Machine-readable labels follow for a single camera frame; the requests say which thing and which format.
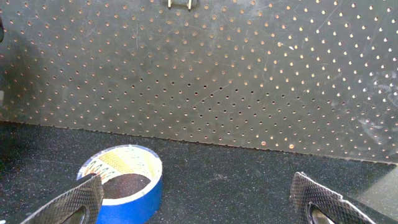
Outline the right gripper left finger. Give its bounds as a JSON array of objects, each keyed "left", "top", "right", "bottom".
[{"left": 19, "top": 173, "right": 104, "bottom": 224}]

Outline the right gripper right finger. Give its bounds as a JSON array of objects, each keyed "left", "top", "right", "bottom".
[{"left": 289, "top": 171, "right": 398, "bottom": 224}]

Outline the black pegboard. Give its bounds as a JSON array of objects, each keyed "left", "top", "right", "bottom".
[{"left": 0, "top": 0, "right": 398, "bottom": 165}]

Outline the roll of blue tape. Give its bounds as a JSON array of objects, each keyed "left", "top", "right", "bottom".
[{"left": 76, "top": 144, "right": 164, "bottom": 224}]

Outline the metal hook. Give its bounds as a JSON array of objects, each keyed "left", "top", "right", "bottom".
[{"left": 166, "top": 0, "right": 193, "bottom": 11}]

